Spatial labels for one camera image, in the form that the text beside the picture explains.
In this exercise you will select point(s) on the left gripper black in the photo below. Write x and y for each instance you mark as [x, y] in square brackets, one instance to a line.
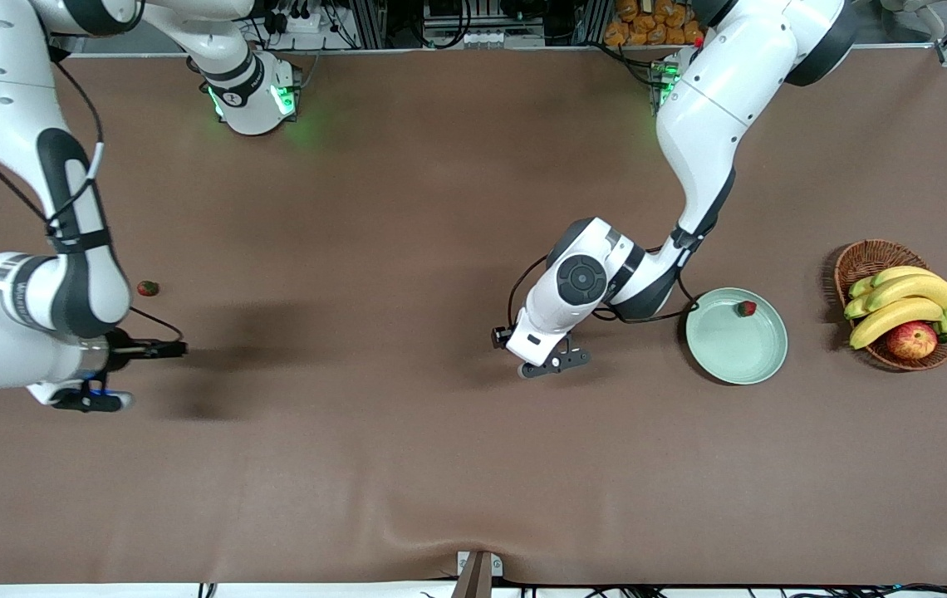
[501, 336]

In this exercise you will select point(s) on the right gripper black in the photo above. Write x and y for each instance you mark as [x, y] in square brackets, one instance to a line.
[123, 350]

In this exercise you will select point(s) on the red toy strawberry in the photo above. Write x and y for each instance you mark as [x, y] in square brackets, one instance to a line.
[148, 288]
[745, 308]

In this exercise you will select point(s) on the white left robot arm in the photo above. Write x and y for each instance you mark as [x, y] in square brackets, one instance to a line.
[714, 116]

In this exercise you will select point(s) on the pale green plate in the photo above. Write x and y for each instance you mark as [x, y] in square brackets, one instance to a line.
[735, 345]

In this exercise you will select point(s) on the brown table cover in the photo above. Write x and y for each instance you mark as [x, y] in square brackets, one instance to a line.
[473, 457]

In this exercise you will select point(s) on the brown wooden bar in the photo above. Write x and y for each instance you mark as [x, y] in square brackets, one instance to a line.
[475, 581]

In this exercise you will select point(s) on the white connector block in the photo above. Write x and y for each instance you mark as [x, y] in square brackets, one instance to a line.
[482, 38]

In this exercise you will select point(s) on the bag of orange buns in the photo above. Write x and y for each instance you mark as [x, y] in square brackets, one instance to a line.
[640, 25]

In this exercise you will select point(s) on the white power strip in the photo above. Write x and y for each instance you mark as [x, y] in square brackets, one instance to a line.
[303, 22]

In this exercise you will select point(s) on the brown wicker basket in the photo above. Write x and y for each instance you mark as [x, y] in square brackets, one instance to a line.
[872, 257]

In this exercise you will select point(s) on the red apple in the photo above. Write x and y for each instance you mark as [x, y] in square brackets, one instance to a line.
[912, 340]

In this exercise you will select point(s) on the yellow banana bunch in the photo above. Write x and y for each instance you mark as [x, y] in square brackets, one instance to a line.
[914, 286]

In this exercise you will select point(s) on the grey metal bracket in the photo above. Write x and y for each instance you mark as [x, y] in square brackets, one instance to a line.
[498, 567]

